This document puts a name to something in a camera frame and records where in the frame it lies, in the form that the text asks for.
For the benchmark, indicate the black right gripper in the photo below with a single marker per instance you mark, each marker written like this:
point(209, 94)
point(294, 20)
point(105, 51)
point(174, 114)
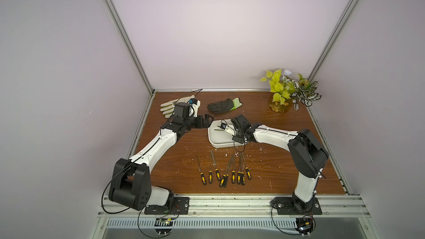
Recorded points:
point(240, 126)

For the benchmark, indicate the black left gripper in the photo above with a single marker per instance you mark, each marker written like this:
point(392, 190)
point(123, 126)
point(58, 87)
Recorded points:
point(205, 124)

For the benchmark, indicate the white plastic storage box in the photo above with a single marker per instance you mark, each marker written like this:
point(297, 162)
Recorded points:
point(221, 139)

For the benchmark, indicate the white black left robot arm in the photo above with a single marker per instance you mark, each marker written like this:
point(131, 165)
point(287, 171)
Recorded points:
point(131, 185)

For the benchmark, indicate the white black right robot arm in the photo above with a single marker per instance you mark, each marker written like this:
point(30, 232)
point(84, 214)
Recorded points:
point(308, 154)

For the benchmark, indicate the black green work glove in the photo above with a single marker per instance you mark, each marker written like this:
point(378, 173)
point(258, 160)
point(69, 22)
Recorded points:
point(225, 106)

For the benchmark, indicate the beige grey work glove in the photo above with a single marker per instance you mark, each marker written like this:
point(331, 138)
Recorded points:
point(167, 108)

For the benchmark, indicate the amber glass plant vase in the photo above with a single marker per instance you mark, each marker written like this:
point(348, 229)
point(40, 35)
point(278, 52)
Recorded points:
point(278, 108)

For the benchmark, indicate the artificial green leafy plant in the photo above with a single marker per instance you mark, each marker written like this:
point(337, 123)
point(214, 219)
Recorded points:
point(285, 88)

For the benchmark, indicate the left small circuit board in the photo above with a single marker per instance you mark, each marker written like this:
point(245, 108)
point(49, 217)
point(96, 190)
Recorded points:
point(163, 226)

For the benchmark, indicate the small circuit board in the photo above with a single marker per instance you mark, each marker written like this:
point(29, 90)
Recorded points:
point(305, 225)
point(163, 226)

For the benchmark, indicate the right small circuit board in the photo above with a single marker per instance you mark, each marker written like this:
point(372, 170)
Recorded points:
point(305, 225)

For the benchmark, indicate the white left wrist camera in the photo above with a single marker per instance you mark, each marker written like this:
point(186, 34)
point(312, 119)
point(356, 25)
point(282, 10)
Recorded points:
point(194, 106)

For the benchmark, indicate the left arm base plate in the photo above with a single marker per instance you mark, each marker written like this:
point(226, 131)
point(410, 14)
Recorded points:
point(174, 206)

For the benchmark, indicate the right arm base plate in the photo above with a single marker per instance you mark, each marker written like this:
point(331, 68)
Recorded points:
point(295, 206)

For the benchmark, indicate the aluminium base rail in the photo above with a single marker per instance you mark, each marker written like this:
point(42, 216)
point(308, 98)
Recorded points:
point(237, 211)

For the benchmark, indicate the aluminium corner frame post left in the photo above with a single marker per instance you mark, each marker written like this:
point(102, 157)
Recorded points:
point(116, 19)

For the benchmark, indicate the aluminium corner frame post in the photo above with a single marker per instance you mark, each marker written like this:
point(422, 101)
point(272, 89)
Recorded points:
point(116, 19)
point(337, 31)

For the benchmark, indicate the aluminium corner frame post right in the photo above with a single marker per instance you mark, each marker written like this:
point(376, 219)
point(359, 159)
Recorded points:
point(337, 31)

